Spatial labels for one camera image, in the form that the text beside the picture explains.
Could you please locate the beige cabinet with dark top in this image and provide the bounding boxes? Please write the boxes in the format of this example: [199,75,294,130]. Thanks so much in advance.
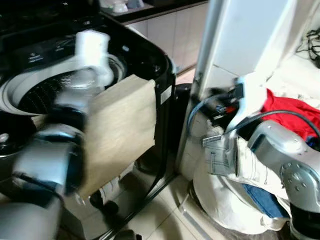
[99,0,211,75]

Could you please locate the white sticker on washer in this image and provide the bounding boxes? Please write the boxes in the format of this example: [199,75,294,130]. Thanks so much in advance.
[160,84,174,105]

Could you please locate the steel washer drum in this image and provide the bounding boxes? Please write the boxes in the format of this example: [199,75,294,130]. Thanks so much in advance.
[0,54,127,117]

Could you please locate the blue denim garment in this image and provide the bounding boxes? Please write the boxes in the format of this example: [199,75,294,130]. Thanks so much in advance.
[242,182,292,219]

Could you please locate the red garment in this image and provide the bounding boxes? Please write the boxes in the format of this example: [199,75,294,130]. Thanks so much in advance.
[259,88,320,142]

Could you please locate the white upright panel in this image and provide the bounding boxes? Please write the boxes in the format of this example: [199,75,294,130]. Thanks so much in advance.
[175,0,320,181]

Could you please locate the white cup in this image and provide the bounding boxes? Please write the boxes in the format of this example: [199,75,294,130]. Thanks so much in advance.
[111,0,130,14]

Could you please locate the black tangled cables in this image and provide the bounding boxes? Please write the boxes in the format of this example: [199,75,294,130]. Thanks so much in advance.
[296,28,320,62]

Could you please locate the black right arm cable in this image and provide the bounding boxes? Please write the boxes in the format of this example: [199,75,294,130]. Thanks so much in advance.
[186,91,320,139]

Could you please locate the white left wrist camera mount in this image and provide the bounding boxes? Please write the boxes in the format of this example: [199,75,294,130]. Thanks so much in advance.
[74,29,115,87]

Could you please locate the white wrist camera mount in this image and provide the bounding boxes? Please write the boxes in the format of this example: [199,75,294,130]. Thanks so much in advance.
[74,29,115,87]
[226,73,269,135]

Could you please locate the beige cloth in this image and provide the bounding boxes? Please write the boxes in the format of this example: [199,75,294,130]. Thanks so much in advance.
[76,74,159,199]

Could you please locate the white laundry bag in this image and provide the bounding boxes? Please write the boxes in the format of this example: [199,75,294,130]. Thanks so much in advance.
[192,131,302,236]

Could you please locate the light washed denim jeans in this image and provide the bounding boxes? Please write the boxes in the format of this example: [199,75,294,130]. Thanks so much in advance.
[202,131,242,177]

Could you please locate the black top-load washing machine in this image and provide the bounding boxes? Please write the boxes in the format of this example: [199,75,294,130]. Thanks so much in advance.
[0,0,177,240]

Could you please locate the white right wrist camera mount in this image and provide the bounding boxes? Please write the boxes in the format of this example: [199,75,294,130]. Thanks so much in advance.
[226,73,269,135]

